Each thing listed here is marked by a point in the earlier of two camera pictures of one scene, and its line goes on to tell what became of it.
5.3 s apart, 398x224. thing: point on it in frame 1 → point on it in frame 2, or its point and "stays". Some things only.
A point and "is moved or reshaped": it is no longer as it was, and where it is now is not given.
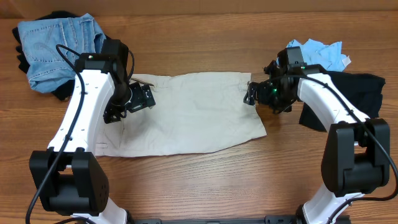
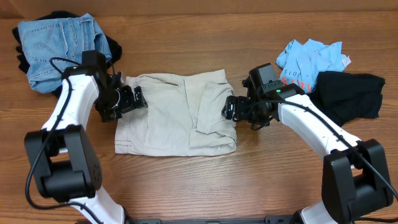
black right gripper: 254,94 → 233,106
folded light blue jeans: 47,70 stays
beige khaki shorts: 191,112 is moved or reshaped
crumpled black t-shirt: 364,90 stays
